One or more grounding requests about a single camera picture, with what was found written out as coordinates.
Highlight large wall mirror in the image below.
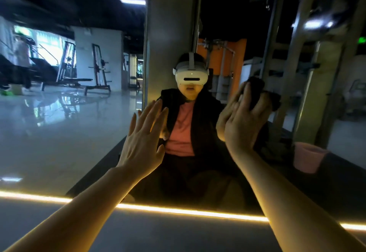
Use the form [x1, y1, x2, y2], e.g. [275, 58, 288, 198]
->
[0, 0, 366, 252]

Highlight person's right forearm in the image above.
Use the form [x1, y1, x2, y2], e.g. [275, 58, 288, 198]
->
[229, 149, 366, 252]

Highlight person's left hand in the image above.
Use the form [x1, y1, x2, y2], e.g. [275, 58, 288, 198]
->
[117, 99, 170, 182]

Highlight person's left forearm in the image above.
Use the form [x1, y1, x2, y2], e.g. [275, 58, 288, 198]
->
[5, 166, 151, 252]

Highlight person's right hand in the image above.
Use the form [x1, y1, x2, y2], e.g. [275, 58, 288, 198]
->
[215, 81, 273, 158]

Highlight dark brown cleaning cloth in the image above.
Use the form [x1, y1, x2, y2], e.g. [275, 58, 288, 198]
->
[239, 76, 283, 114]

